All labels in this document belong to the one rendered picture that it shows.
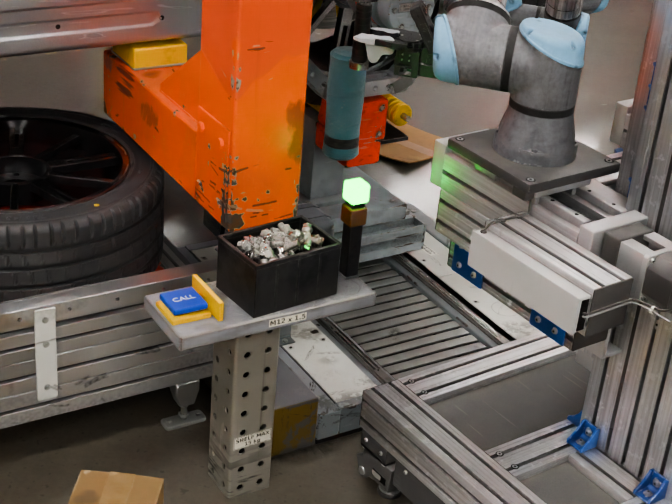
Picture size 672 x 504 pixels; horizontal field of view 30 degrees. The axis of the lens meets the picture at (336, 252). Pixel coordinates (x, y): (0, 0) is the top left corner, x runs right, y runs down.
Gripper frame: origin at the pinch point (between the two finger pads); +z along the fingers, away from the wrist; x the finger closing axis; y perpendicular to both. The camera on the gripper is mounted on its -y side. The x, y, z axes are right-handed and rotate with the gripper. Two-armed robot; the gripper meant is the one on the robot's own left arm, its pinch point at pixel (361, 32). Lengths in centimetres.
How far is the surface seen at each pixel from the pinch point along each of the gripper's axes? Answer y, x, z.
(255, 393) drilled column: 57, -60, 3
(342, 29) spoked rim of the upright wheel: 11.2, 32.2, 11.3
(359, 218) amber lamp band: 23.5, -41.8, -11.3
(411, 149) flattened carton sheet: 84, 130, 5
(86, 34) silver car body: 5, -15, 58
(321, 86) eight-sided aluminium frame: 21.3, 18.1, 12.2
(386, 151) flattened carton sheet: 84, 125, 13
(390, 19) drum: 0.2, 12.3, -3.9
